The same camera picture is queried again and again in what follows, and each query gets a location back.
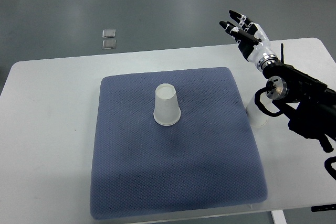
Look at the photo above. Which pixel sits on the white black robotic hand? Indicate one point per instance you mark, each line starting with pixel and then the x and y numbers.
pixel 252 41

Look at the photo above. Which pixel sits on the white paper cup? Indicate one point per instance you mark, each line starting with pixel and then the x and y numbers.
pixel 255 116
pixel 166 107

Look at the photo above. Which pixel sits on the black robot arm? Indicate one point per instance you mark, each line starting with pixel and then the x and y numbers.
pixel 307 102

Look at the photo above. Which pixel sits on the white paper cup on cushion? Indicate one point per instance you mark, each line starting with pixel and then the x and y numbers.
pixel 166 107

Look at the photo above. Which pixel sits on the blue textured cushion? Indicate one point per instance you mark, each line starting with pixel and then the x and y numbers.
pixel 208 159

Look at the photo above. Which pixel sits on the upper metal floor plate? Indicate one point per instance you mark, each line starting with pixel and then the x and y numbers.
pixel 109 33

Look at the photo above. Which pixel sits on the white table leg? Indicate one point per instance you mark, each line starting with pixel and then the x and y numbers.
pixel 278 217

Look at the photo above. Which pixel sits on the black table control panel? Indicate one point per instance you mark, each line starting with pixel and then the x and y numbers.
pixel 321 208

